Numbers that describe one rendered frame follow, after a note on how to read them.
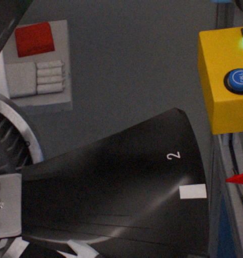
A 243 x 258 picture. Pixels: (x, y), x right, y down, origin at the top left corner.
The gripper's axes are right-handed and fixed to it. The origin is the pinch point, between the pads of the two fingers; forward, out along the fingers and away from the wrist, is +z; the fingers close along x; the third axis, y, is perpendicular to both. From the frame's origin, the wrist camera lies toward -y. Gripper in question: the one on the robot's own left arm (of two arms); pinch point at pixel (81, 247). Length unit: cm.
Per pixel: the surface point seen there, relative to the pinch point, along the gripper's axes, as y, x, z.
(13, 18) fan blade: -9.3, -21.4, 15.5
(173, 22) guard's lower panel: -58, 46, 50
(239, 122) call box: -35.3, 20.4, 7.5
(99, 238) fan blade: -2.3, -0.1, -0.7
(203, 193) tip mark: -15.3, 0.7, -5.3
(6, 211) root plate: 3.7, -1.4, 9.9
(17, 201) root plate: 1.9, -1.1, 10.1
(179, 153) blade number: -16.7, -0.8, 0.2
